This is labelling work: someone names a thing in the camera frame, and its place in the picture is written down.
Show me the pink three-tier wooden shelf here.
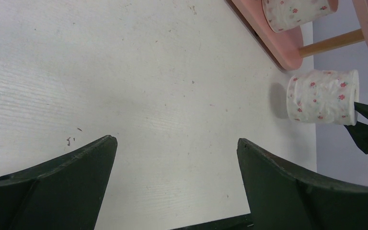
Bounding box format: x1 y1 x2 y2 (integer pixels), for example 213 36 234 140
228 0 368 70

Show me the white floral roll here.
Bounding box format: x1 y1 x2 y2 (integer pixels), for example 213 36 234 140
262 0 339 33
286 69 359 126

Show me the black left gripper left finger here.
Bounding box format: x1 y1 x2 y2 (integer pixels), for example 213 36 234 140
0 135 117 230

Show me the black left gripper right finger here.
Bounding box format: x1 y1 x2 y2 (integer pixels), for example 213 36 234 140
237 138 368 230

